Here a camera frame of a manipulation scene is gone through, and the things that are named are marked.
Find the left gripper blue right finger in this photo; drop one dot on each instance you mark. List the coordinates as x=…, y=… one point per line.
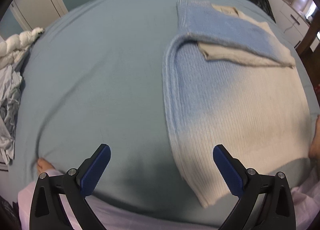
x=277, y=210

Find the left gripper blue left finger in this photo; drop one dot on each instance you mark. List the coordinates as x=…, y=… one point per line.
x=47, y=211

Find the white and blue knit sweater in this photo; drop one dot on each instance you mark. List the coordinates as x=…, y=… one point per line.
x=228, y=80

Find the bare left foot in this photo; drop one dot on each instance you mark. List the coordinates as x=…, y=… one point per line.
x=43, y=166

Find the grey crumpled cloth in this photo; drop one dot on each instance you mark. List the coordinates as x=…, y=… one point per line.
x=10, y=103

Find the light blue bed sheet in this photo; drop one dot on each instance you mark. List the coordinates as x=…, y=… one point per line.
x=95, y=76

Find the dark wooden chair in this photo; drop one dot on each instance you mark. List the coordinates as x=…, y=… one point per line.
x=311, y=62

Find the white puffer jacket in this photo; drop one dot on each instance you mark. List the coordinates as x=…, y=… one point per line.
x=16, y=46

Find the white cabinet unit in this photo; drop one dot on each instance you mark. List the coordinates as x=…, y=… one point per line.
x=277, y=0

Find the white room door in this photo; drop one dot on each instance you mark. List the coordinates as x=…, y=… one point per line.
x=37, y=13

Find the black plastic bag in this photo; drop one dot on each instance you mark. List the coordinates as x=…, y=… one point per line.
x=265, y=6

